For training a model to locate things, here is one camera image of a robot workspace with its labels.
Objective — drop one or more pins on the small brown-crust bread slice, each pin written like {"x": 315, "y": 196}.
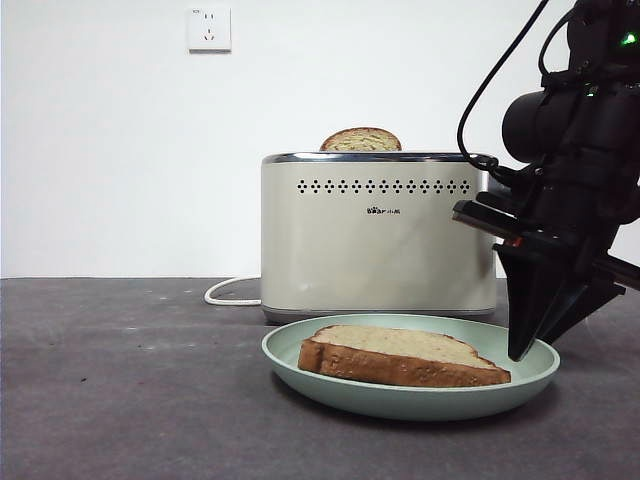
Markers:
{"x": 360, "y": 141}

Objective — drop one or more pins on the pale green round plate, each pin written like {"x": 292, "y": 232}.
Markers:
{"x": 400, "y": 402}

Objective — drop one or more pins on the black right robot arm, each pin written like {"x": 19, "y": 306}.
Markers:
{"x": 575, "y": 150}

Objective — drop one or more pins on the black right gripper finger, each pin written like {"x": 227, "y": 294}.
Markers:
{"x": 540, "y": 290}
{"x": 585, "y": 305}

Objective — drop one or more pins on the white wall socket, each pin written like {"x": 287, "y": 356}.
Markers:
{"x": 210, "y": 42}

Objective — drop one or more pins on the beige two-slot toaster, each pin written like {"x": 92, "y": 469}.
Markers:
{"x": 375, "y": 250}

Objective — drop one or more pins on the large brown-crust bread slice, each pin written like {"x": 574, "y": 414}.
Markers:
{"x": 400, "y": 355}

